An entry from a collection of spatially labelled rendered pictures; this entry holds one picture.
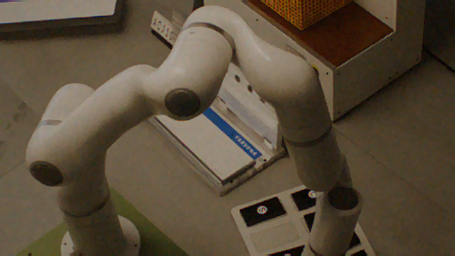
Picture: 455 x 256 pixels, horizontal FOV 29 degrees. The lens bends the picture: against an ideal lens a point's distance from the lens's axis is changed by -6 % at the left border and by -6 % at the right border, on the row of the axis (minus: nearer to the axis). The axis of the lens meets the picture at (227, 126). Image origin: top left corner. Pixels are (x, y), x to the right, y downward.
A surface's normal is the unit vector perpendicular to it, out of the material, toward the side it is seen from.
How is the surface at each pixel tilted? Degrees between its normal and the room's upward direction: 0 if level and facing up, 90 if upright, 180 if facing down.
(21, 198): 0
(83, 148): 76
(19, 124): 0
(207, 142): 0
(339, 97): 90
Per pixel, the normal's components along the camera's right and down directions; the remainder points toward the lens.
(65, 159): 0.09, 0.43
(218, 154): -0.07, -0.68
